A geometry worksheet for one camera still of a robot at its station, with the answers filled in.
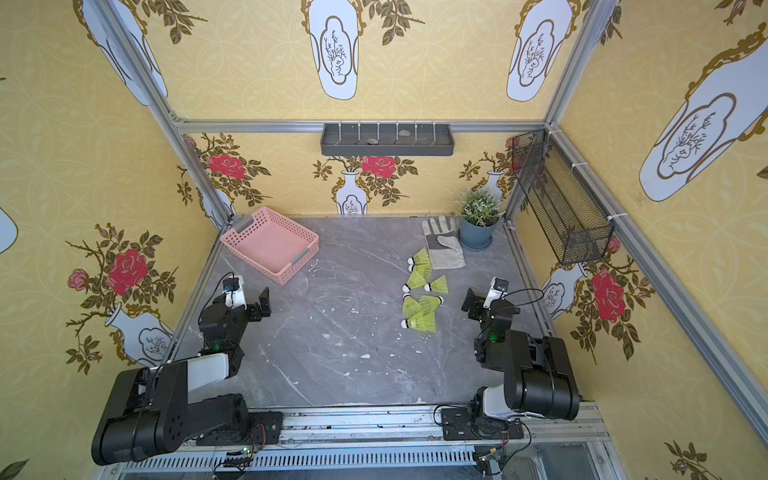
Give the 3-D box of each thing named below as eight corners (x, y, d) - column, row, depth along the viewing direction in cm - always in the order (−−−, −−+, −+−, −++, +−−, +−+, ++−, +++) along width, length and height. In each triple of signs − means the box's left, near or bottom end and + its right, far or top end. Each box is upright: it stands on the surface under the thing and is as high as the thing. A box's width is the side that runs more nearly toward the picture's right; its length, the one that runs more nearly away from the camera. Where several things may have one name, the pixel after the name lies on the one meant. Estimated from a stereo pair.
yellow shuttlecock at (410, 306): (407, 319, 95) (407, 316, 93) (394, 304, 98) (394, 301, 96) (421, 309, 97) (421, 305, 95) (407, 294, 100) (408, 291, 99)
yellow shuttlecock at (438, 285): (424, 294, 100) (425, 290, 98) (423, 279, 103) (424, 275, 101) (447, 294, 100) (448, 290, 98) (445, 279, 103) (446, 275, 101)
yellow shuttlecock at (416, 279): (402, 290, 101) (402, 285, 98) (415, 267, 107) (416, 261, 104) (417, 298, 99) (418, 292, 96) (430, 273, 105) (431, 268, 103)
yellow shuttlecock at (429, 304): (419, 314, 94) (420, 310, 92) (418, 299, 97) (418, 295, 95) (443, 314, 94) (444, 310, 92) (441, 299, 97) (443, 295, 95)
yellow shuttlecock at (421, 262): (407, 271, 106) (408, 267, 103) (406, 252, 111) (407, 247, 109) (431, 271, 106) (431, 267, 103) (428, 252, 111) (429, 247, 109)
